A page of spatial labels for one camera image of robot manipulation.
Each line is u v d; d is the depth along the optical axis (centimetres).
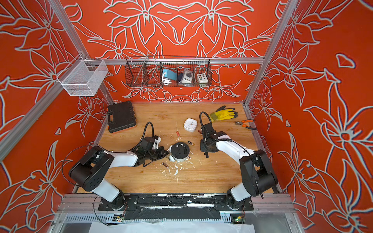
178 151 87
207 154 90
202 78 95
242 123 105
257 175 43
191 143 95
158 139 87
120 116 105
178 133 100
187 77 91
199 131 101
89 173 45
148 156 76
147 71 98
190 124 103
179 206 73
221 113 110
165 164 86
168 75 85
